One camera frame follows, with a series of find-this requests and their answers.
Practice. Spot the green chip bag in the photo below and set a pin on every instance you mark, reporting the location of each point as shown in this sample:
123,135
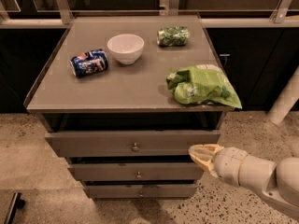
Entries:
202,84

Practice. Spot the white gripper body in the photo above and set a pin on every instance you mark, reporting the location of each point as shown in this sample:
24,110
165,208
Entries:
226,164

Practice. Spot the white ceramic bowl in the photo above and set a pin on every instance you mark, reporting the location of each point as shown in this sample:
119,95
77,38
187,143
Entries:
126,48

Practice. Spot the metal railing frame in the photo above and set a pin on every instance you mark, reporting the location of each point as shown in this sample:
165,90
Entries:
209,13

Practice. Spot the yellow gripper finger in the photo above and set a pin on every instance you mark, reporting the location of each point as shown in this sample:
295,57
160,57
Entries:
205,152
205,162

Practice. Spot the grey top drawer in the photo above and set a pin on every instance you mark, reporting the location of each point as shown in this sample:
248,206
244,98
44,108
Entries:
127,143

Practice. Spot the green soda can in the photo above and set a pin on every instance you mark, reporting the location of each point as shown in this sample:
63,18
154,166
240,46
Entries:
173,36

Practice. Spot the grey drawer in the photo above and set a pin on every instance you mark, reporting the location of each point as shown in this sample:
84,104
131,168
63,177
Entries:
135,171
156,191
127,143

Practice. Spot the black wheeled base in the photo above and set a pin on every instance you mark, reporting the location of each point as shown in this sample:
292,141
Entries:
17,202

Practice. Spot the grey middle drawer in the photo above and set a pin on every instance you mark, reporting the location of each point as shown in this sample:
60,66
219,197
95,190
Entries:
135,171

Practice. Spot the grey bottom drawer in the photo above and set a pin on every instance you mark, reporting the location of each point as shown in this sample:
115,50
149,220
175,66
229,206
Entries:
156,191

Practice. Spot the blue soda can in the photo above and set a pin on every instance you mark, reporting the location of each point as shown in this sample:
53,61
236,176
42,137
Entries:
90,62

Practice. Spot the grey drawer cabinet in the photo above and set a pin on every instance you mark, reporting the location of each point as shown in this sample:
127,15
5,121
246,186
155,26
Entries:
123,98

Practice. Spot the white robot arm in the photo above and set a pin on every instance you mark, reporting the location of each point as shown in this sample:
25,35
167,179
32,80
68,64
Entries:
256,153

